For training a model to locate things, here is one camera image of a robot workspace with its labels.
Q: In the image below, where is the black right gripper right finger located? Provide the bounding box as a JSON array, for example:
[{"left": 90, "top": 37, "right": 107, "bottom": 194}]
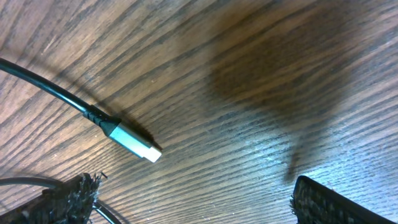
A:
[{"left": 290, "top": 175, "right": 394, "bottom": 224}]

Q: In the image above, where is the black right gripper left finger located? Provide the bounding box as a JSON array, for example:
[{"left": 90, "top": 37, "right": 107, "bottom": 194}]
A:
[{"left": 1, "top": 173, "right": 101, "bottom": 224}]

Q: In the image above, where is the black USB-C cable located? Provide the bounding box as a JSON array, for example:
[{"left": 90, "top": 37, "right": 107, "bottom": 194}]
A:
[{"left": 0, "top": 57, "right": 163, "bottom": 224}]

